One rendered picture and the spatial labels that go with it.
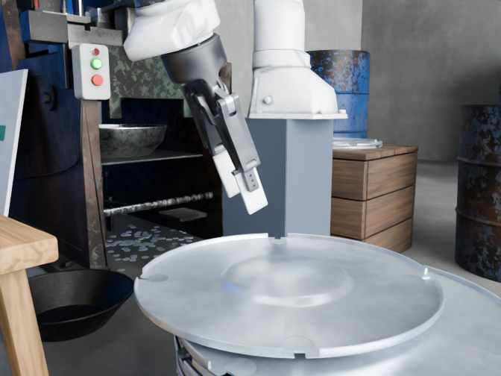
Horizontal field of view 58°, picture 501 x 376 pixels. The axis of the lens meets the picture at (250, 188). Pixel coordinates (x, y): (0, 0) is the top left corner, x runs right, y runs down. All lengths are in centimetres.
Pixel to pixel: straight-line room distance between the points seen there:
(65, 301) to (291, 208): 60
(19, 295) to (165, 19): 34
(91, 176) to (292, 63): 63
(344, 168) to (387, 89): 342
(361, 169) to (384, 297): 86
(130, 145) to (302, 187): 72
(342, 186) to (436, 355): 97
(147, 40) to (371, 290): 33
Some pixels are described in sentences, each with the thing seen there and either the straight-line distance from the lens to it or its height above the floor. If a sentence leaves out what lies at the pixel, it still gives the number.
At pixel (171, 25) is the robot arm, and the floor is 55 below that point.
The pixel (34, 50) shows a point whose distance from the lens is 167.
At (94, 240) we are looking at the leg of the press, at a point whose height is 11.
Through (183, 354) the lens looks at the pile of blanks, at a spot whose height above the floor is 28.
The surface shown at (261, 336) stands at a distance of 35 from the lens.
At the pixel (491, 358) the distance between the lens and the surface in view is 38.
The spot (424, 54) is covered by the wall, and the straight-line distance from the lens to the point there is 455.
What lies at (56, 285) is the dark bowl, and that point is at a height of 4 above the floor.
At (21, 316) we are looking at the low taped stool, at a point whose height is 24.
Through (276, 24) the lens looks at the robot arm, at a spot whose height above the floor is 64.
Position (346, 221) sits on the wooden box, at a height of 16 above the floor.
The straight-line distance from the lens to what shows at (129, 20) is 151.
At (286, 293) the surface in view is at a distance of 41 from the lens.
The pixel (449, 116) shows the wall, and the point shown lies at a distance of 442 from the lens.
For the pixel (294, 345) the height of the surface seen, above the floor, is 31.
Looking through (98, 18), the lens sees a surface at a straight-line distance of 161.
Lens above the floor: 47
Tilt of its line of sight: 10 degrees down
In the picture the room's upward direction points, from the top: straight up
